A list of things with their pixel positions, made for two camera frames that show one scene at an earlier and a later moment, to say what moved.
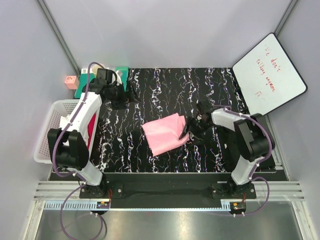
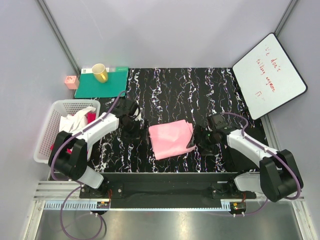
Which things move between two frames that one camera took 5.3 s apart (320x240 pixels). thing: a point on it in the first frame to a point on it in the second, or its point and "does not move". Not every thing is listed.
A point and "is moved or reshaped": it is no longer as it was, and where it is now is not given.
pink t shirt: (164, 135) is moved or reshaped
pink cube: (71, 82) does not move
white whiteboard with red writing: (267, 77) does not move
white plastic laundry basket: (50, 120) does not move
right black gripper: (192, 130) to (200, 132)
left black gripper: (126, 96) to (136, 135)
